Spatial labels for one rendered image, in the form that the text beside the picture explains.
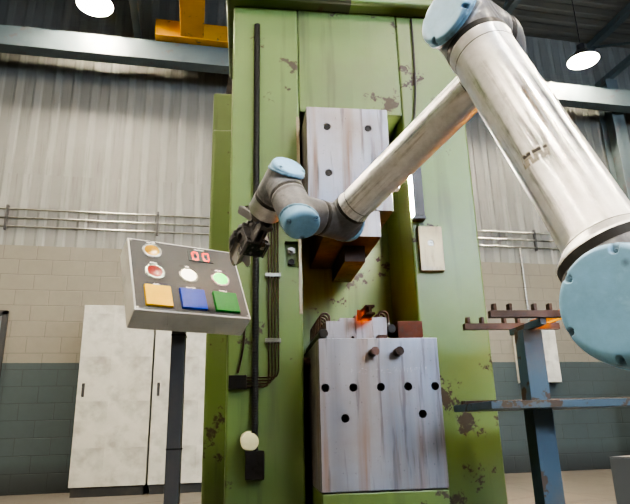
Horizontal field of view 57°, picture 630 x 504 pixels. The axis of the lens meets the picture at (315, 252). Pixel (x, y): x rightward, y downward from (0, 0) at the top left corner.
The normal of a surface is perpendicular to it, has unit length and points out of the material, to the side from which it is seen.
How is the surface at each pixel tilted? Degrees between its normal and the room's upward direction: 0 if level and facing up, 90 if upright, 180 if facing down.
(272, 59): 90
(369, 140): 90
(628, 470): 90
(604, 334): 95
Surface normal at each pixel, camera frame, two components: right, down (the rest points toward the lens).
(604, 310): -0.76, -0.09
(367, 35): 0.11, -0.29
